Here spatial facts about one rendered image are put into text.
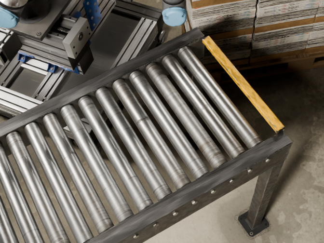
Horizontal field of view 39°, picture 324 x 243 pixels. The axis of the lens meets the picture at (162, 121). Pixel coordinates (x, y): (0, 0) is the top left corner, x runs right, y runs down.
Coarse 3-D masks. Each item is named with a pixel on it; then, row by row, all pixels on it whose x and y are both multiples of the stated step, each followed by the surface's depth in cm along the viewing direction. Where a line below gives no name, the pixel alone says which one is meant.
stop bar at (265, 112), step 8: (208, 40) 157; (208, 48) 156; (216, 48) 155; (216, 56) 154; (224, 56) 153; (224, 64) 152; (232, 64) 151; (232, 72) 150; (240, 80) 148; (240, 88) 148; (248, 88) 146; (248, 96) 145; (256, 96) 144; (256, 104) 143; (264, 104) 143; (264, 112) 141; (272, 112) 141; (272, 120) 140; (272, 128) 140; (280, 128) 138
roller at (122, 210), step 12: (72, 108) 150; (72, 120) 147; (72, 132) 146; (84, 132) 145; (84, 144) 143; (84, 156) 142; (96, 156) 140; (96, 168) 138; (96, 180) 138; (108, 180) 136; (108, 192) 134; (120, 192) 135; (120, 204) 132; (120, 216) 130
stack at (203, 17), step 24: (192, 0) 190; (264, 0) 196; (288, 0) 198; (312, 0) 200; (192, 24) 204; (216, 24) 205; (240, 24) 207; (264, 24) 210; (312, 24) 215; (240, 48) 223; (264, 48) 225; (288, 48) 228; (216, 72) 236; (264, 72) 245
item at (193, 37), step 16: (192, 32) 162; (160, 48) 159; (176, 48) 159; (192, 48) 163; (128, 64) 157; (144, 64) 156; (160, 64) 160; (96, 80) 155; (112, 80) 154; (128, 80) 158; (64, 96) 152; (80, 96) 152; (32, 112) 150; (48, 112) 149; (80, 112) 158; (0, 128) 148; (16, 128) 147
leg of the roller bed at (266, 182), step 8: (272, 168) 148; (280, 168) 152; (264, 176) 158; (272, 176) 155; (256, 184) 170; (264, 184) 162; (272, 184) 163; (256, 192) 174; (264, 192) 167; (256, 200) 179; (264, 200) 175; (256, 208) 184; (264, 208) 186; (248, 216) 201; (256, 216) 191; (256, 224) 203
